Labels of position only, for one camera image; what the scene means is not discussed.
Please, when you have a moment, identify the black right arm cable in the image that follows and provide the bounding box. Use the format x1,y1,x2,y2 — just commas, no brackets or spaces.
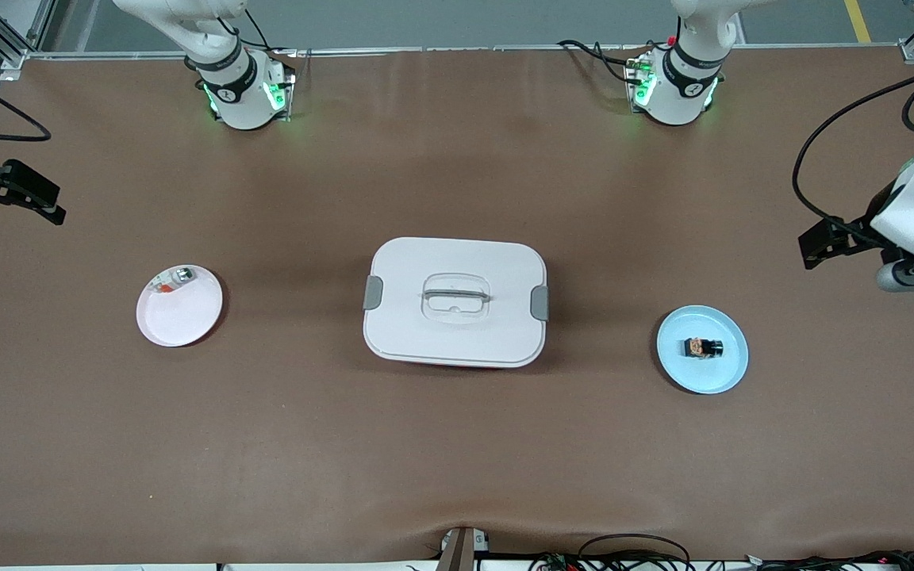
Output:
0,67,52,144

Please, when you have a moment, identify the camera mount post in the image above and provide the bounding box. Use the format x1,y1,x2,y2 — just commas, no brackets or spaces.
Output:
435,526,490,571

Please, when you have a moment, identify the brown table mat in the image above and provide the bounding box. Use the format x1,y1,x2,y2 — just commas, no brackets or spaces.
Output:
0,46,914,568

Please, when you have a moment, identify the white lidded storage box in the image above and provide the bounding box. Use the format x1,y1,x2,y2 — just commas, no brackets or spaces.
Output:
363,236,550,369

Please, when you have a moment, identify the black cable bundle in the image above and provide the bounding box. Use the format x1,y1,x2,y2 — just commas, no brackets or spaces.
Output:
743,550,914,571

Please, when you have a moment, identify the black base cable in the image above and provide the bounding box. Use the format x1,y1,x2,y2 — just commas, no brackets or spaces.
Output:
223,8,293,55
558,38,648,84

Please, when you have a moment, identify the black looped cable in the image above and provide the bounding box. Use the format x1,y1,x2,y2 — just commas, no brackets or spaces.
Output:
578,534,692,571

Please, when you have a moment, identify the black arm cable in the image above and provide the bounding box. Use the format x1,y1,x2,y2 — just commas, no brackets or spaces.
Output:
792,71,914,239
0,67,52,144

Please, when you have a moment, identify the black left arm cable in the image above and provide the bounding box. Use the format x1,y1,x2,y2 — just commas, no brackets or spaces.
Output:
792,71,914,239

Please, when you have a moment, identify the light blue round plate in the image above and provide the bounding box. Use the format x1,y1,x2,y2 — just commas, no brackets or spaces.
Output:
656,305,749,395

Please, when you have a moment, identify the pink round plate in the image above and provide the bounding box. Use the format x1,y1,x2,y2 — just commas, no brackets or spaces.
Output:
136,265,224,348

